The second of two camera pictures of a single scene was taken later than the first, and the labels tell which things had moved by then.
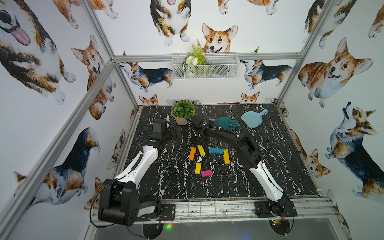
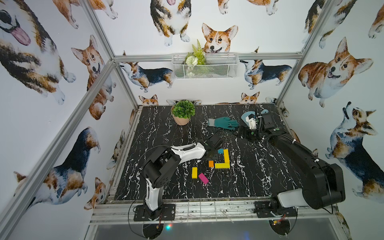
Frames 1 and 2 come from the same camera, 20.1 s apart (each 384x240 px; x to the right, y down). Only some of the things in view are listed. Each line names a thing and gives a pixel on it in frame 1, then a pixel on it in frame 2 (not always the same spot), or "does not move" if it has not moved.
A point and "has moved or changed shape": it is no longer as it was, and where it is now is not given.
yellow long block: (201, 150) has moved or changed shape
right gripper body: (196, 140) to (254, 134)
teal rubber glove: (226, 123) does not move
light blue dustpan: (253, 119) does not move
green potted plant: (182, 111) does not move
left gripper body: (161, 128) to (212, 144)
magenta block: (206, 173) to (203, 178)
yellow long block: (226, 156) does not move
